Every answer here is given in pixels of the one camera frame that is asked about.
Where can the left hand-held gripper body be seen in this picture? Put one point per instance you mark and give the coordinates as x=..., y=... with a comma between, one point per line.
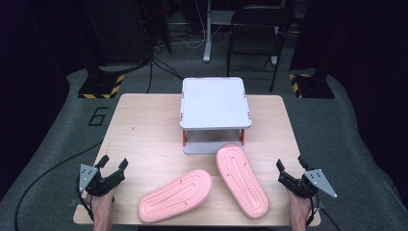
x=102, y=184

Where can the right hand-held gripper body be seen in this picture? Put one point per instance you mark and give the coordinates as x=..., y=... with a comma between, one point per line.
x=304, y=186

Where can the pink slipper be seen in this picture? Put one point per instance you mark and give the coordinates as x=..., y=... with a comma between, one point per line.
x=174, y=196
x=242, y=181

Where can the white shoe rack orange posts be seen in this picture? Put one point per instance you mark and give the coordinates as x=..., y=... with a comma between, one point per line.
x=215, y=102

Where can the person's left hand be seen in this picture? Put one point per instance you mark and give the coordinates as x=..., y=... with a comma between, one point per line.
x=102, y=205

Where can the person's right hand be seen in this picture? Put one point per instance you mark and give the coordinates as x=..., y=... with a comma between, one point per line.
x=298, y=208

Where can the grey tape strip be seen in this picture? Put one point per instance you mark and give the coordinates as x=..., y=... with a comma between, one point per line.
x=73, y=202

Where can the black stand base yellow stripes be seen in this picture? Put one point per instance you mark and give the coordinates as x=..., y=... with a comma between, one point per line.
x=312, y=85
x=101, y=85

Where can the dark equipment cabinet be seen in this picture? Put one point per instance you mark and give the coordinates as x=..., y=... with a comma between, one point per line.
x=118, y=32

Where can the black folding chair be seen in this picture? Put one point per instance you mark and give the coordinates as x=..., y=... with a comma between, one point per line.
x=256, y=35

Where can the white desk leg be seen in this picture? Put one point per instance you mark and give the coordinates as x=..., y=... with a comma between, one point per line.
x=208, y=38

